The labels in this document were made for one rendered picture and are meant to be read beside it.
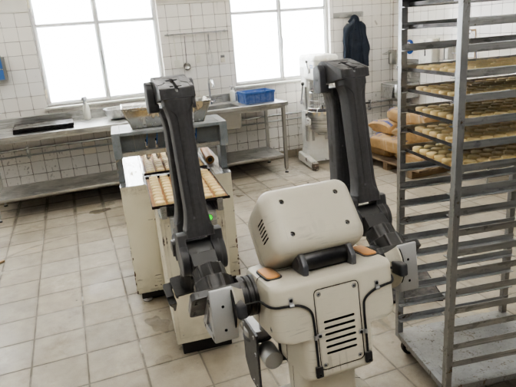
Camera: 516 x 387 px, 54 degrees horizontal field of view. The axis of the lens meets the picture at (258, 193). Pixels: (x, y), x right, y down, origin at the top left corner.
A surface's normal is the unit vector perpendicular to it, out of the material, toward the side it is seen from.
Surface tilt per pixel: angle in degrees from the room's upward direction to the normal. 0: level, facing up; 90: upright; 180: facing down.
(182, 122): 80
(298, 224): 47
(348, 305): 82
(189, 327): 90
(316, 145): 90
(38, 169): 90
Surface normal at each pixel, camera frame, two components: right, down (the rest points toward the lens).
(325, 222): 0.21, -0.45
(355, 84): 0.32, 0.08
